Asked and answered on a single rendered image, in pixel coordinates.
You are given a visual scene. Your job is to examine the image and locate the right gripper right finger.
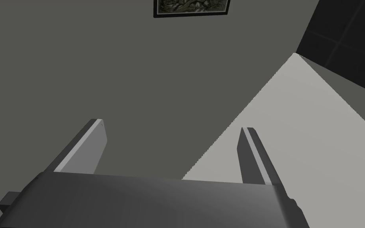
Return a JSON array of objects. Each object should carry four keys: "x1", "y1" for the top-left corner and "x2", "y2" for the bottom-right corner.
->
[{"x1": 236, "y1": 127, "x2": 283, "y2": 186}]

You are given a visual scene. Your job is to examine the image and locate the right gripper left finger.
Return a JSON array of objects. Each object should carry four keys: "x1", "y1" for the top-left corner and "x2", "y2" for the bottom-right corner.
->
[{"x1": 44, "y1": 118, "x2": 108, "y2": 175}]

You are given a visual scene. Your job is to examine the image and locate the black framed wall picture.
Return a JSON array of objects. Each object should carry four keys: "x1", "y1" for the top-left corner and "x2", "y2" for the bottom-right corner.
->
[{"x1": 153, "y1": 0, "x2": 231, "y2": 18}]

